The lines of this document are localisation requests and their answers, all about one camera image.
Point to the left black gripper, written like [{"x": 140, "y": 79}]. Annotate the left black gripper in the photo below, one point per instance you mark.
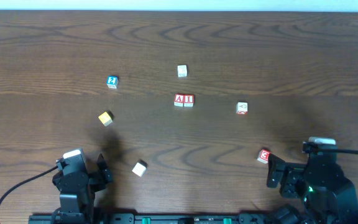
[{"x": 96, "y": 179}]

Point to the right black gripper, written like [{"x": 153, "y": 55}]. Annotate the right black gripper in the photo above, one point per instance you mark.
[{"x": 286, "y": 175}]

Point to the blue number 2 block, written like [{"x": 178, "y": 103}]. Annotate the blue number 2 block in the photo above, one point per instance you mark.
[{"x": 112, "y": 81}]

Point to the red letter A block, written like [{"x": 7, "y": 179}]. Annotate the red letter A block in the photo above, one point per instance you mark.
[{"x": 179, "y": 100}]

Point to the red letter I block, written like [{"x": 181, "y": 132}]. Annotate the red letter I block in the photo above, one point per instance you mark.
[{"x": 188, "y": 100}]

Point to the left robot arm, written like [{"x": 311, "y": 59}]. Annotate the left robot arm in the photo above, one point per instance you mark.
[{"x": 75, "y": 207}]

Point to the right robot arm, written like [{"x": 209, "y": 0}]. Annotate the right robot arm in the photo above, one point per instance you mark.
[{"x": 326, "y": 194}]

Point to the red letter E block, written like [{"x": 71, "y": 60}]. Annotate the red letter E block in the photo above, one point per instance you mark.
[{"x": 263, "y": 156}]

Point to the plain cream wooden block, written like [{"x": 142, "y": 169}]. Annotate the plain cream wooden block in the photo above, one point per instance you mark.
[{"x": 140, "y": 168}]

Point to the yellow wooden block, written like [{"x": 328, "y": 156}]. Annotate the yellow wooden block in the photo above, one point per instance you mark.
[{"x": 106, "y": 118}]

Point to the white block with red side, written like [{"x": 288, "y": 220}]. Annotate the white block with red side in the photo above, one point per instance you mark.
[{"x": 242, "y": 108}]

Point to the white block top centre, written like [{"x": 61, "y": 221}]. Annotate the white block top centre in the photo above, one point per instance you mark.
[{"x": 182, "y": 70}]

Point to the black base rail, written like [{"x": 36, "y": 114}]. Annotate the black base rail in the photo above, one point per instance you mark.
[{"x": 242, "y": 218}]

